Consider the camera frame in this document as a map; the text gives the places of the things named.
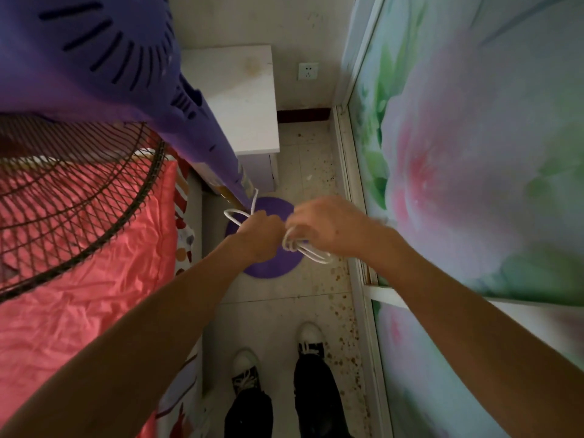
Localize person's right hand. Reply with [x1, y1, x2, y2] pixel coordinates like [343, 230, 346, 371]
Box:
[285, 196, 389, 265]

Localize person's left hand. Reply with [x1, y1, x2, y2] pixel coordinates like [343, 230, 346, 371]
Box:
[234, 210, 286, 264]

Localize white power cord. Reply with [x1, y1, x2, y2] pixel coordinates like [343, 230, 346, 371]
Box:
[223, 189, 341, 265]

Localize person's right forearm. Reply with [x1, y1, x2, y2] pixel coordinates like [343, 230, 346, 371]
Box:
[364, 225, 584, 438]

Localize person's left forearm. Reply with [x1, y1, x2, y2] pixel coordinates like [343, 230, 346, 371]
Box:
[0, 235, 247, 438]

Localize black and white right sneaker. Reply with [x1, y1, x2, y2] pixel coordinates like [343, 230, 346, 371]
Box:
[295, 321, 327, 357]

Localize black and white sneaker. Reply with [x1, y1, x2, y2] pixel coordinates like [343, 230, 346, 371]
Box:
[230, 348, 264, 398]
[295, 321, 327, 357]

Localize dark red skirting board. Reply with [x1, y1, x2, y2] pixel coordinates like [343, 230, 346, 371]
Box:
[277, 107, 331, 124]

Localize black and white left sneaker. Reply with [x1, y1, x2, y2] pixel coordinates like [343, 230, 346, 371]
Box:
[230, 348, 264, 398]

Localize white bedside cabinet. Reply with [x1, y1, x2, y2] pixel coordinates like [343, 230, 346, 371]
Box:
[180, 44, 281, 195]

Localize black trousers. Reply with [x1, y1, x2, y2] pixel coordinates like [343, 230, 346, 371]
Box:
[223, 353, 353, 438]

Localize floral print sliding door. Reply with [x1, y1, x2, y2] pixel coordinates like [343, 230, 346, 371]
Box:
[346, 0, 584, 307]
[370, 287, 584, 438]

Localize white door track frame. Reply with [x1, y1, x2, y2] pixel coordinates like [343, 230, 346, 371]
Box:
[331, 104, 394, 438]

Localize purple pedestal fan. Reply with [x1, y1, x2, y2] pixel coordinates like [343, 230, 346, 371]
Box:
[0, 0, 305, 304]

